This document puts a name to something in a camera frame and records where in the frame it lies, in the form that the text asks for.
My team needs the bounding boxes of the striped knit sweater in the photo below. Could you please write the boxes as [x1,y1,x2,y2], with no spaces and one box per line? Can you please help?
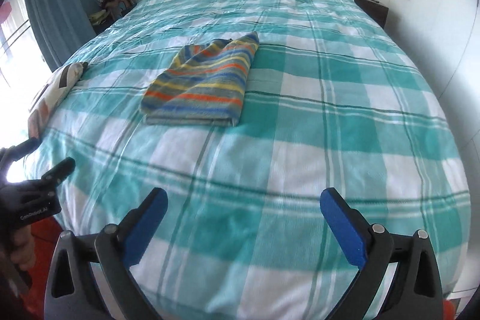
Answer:
[140,32,260,127]

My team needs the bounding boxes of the person's left hand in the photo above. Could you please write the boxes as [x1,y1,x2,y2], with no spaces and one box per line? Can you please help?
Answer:
[1,225,36,271]

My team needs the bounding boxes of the red fleece trousers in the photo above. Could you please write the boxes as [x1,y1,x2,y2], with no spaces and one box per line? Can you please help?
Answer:
[13,217,63,319]

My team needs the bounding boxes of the patterned white pillow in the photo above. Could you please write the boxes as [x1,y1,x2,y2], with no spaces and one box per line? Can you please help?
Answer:
[28,62,89,139]

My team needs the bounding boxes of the teal white plaid blanket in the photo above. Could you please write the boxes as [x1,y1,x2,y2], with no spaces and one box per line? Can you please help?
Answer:
[24,0,470,319]

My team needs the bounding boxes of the dark bedside table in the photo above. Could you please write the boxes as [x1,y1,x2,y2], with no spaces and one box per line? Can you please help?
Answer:
[354,0,389,28]

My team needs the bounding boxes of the white wardrobe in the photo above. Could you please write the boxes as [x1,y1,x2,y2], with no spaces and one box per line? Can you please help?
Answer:
[386,0,479,304]

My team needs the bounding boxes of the window frame with bars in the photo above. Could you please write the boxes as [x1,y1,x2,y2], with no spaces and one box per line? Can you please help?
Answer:
[1,0,35,57]

